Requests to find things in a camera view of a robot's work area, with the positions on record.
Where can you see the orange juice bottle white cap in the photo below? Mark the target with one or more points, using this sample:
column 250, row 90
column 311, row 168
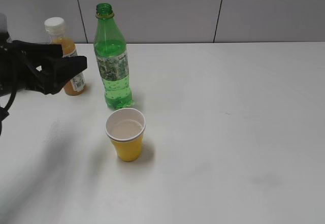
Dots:
column 57, row 30

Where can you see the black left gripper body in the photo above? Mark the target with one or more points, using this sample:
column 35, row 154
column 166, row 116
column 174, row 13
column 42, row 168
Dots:
column 17, row 71

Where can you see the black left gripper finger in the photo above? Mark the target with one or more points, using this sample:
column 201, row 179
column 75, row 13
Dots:
column 35, row 52
column 57, row 72

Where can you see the green sprite bottle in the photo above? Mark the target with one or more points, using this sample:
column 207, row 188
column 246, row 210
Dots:
column 112, row 60

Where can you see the yellow paper cup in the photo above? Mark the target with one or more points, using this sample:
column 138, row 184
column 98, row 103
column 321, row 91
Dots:
column 125, row 128

